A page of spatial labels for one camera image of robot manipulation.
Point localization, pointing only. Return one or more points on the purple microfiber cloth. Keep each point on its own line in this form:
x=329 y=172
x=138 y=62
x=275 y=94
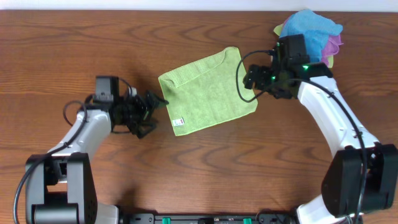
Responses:
x=331 y=49

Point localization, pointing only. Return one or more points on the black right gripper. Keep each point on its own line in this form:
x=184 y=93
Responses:
x=261 y=71

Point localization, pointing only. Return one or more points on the green microfiber cloth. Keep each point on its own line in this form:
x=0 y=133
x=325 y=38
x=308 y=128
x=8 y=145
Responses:
x=204 y=93

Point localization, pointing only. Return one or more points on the blue microfiber cloth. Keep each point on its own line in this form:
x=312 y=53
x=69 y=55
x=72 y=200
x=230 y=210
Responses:
x=311 y=31

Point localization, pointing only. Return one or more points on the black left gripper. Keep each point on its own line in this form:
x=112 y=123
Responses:
x=147 y=109

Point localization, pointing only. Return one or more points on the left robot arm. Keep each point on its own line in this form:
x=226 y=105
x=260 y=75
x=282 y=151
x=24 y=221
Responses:
x=59 y=185

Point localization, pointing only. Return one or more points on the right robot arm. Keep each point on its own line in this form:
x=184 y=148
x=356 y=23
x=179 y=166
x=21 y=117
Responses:
x=362 y=176

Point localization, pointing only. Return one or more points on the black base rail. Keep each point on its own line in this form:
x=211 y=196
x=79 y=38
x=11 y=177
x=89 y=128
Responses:
x=261 y=218

